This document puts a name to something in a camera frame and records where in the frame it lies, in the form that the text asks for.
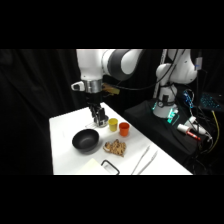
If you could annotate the green-lit control box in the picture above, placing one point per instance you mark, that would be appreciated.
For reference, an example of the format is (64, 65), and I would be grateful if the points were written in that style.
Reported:
(173, 116)

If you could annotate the orange cup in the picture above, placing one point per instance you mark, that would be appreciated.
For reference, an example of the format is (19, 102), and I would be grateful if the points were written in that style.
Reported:
(124, 129)

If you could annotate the yellow cup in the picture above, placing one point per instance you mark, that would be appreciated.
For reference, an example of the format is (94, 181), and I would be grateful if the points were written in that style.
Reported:
(113, 124)

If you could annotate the laptop with blue-lit keyboard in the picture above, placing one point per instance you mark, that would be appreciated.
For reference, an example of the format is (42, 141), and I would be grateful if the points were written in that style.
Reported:
(210, 101)

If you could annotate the brown food item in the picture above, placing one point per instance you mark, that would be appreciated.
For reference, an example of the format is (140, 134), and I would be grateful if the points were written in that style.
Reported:
(115, 147)

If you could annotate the metal tweezers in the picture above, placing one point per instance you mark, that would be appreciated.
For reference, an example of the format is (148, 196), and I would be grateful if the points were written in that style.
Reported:
(141, 160)
(149, 162)

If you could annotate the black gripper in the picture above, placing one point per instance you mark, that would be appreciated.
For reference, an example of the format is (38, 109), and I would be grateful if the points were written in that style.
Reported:
(94, 99)

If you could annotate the white marker with red cap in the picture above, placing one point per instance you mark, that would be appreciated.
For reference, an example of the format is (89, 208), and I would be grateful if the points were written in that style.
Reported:
(186, 130)

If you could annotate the black rectangular frame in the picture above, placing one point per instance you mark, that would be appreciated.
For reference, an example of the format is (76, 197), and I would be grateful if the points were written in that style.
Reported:
(115, 168)

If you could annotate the black bowl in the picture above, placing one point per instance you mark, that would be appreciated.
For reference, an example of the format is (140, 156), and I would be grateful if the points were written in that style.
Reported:
(86, 140)

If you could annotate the black curtain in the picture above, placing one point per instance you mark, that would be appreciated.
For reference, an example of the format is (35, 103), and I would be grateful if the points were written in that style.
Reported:
(33, 106)

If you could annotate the pale paper sheet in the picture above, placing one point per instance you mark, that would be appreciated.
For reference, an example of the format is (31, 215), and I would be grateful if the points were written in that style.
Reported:
(91, 167)

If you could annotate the black robot stand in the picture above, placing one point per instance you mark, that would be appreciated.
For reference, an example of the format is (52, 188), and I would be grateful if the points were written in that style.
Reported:
(150, 128)

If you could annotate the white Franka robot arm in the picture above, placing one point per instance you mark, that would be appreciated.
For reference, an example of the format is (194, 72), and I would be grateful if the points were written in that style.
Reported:
(90, 63)

